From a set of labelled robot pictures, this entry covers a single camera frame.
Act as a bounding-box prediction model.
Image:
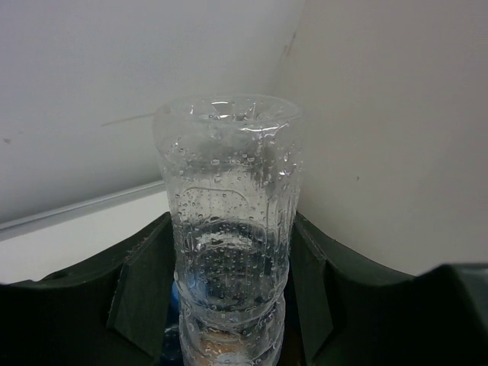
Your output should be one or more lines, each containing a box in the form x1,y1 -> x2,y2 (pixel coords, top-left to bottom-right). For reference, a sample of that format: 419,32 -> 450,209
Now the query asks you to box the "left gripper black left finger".
1,213 -> 175,365

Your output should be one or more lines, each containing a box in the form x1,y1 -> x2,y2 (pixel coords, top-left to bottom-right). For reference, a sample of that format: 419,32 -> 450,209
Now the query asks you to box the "clear unlabelled plastic bottle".
153,95 -> 303,365

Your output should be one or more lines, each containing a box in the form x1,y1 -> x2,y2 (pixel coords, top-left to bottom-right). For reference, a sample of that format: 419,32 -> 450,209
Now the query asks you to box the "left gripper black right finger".
291,214 -> 487,365

